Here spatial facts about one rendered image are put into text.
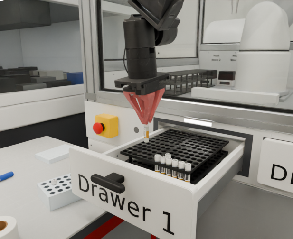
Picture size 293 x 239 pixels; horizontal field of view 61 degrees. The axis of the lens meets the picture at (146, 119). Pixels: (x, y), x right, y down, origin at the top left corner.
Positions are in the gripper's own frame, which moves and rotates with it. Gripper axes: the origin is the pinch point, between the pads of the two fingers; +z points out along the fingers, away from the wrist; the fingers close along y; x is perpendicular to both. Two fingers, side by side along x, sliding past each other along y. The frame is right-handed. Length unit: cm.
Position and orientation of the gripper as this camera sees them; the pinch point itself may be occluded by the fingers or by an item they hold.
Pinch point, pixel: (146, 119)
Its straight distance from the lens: 52.6
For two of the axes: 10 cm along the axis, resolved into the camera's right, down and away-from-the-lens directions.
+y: 6.2, -3.1, 7.2
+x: -7.8, -1.6, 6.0
